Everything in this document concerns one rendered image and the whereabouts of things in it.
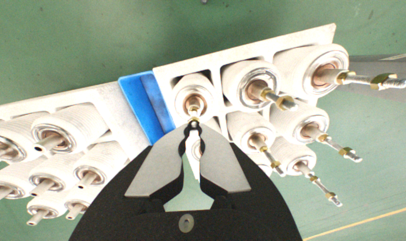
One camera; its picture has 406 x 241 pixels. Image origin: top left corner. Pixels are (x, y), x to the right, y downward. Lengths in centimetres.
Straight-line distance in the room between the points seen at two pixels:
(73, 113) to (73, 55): 28
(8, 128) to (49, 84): 29
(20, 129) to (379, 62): 75
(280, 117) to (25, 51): 80
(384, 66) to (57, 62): 87
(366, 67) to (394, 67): 4
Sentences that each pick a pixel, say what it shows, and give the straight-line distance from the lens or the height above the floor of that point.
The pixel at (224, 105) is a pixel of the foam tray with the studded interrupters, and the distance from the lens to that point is 31.
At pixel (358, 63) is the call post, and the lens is 45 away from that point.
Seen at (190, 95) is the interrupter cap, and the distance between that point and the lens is 21.
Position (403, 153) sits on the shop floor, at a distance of 142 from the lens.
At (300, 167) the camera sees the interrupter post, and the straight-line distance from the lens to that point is 41.
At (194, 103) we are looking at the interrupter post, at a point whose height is 27.
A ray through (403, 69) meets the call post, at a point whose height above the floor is 26.
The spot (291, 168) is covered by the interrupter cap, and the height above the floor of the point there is 25.
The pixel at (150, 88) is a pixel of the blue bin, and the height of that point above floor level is 0.
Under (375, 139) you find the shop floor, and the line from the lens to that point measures 114.
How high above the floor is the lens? 45
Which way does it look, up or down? 62 degrees down
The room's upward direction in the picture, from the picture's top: 174 degrees clockwise
